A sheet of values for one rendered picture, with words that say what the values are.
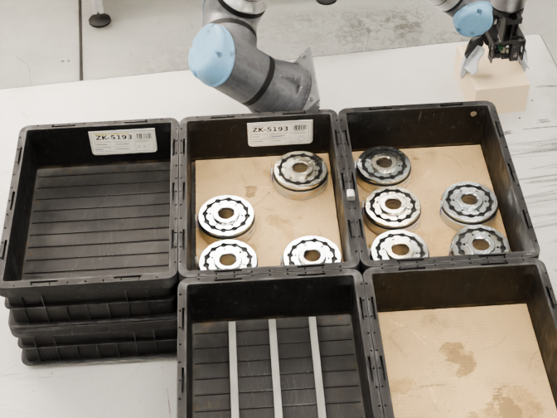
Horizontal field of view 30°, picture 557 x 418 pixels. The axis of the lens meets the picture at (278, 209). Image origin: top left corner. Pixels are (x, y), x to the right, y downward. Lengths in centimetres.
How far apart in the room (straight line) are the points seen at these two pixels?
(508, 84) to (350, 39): 145
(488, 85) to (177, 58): 159
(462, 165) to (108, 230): 69
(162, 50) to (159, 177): 171
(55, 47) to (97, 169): 176
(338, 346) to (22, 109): 103
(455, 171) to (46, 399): 87
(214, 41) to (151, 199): 35
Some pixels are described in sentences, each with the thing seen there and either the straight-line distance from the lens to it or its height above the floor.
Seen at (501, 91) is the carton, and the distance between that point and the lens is 232.
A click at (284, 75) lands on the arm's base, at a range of 216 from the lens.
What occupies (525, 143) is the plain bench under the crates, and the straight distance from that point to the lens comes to 230.
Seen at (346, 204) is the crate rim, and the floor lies 93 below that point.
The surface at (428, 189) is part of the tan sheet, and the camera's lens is 198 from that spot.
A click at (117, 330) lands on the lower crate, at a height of 80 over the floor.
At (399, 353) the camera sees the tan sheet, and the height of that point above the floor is 83.
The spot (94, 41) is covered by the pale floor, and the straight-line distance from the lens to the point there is 378.
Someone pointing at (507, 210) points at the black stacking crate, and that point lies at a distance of 191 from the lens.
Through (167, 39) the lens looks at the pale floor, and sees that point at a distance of 374.
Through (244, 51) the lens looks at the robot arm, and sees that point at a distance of 212.
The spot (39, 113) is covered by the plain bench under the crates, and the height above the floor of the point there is 70.
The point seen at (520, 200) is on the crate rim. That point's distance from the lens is 185.
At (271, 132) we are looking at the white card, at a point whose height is 89.
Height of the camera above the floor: 222
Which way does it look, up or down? 46 degrees down
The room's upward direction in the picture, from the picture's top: 2 degrees counter-clockwise
